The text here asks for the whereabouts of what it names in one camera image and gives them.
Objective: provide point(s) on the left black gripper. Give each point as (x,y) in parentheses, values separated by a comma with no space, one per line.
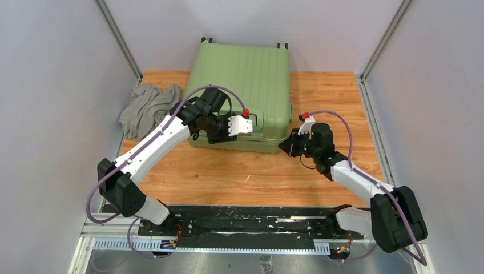
(224,136)

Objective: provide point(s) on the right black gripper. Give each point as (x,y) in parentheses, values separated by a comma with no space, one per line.
(289,145)

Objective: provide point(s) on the green suitcase blue lining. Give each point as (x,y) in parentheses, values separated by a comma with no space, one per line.
(260,76)

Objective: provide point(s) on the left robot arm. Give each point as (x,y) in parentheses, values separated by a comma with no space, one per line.
(118,180)

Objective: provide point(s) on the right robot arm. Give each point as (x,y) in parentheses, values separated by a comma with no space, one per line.
(394,219)

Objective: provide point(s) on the crumpled grey-green cloth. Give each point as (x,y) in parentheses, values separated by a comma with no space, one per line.
(148,107)

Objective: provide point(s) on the green suitcase wheel middle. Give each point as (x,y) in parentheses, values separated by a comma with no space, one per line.
(209,40)

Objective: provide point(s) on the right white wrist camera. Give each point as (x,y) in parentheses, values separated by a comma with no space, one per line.
(307,121)

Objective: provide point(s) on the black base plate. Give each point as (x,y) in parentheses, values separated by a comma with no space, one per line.
(246,227)

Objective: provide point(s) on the aluminium frame rail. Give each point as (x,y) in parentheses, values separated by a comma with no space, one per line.
(114,247)

